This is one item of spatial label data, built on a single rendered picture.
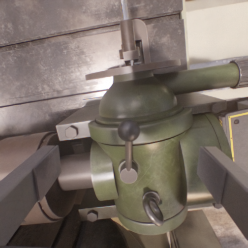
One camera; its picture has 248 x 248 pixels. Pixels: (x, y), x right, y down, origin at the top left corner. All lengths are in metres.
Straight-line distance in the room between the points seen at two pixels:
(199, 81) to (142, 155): 0.18
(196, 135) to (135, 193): 0.14
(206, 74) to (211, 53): 0.55
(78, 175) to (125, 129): 0.19
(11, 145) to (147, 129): 0.27
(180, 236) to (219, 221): 1.81
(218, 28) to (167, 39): 0.41
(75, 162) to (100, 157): 0.07
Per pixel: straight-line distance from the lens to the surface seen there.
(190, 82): 0.37
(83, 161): 0.38
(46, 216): 0.39
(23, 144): 0.39
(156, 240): 0.67
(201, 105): 0.35
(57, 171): 0.17
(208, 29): 0.93
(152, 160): 0.30
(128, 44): 0.28
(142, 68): 0.28
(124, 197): 0.36
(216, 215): 2.29
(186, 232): 0.56
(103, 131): 0.28
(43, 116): 0.63
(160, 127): 0.26
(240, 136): 1.53
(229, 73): 0.40
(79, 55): 0.57
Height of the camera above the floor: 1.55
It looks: 75 degrees down
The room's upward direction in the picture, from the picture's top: 174 degrees counter-clockwise
